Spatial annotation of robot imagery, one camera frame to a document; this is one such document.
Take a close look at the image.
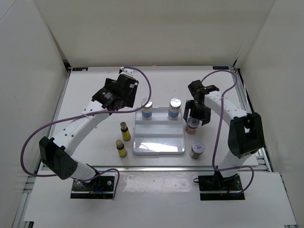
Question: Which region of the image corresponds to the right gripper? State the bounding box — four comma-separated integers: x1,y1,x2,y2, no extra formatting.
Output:
183,99,211,126

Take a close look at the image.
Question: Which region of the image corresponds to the spice jar red label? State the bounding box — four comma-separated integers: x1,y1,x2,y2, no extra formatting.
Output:
185,117,200,134
189,142,205,159

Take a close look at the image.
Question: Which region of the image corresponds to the blue-label bead jar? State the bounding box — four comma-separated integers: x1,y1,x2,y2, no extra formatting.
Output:
168,98,181,121
141,100,152,120

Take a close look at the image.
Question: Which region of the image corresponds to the yellow small bottle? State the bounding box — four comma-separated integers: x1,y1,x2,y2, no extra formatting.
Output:
120,122,131,141
115,140,127,157

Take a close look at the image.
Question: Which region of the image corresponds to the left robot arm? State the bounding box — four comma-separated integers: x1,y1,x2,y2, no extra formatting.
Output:
39,73,138,190

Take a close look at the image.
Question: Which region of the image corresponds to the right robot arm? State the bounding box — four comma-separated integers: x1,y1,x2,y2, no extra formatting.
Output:
183,80,265,190

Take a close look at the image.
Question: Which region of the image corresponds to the white divided tray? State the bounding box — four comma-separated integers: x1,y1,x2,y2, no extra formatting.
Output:
133,107,185,156

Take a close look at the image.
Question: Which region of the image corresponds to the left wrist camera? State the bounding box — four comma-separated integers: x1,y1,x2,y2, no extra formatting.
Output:
119,67,134,77

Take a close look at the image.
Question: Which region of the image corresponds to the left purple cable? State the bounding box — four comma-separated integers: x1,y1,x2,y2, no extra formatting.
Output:
20,66,152,199

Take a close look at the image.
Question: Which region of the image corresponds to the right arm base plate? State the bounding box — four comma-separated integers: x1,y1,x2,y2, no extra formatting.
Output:
193,174,245,201

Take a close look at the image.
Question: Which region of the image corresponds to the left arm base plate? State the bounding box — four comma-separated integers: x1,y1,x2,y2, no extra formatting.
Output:
70,171,116,200

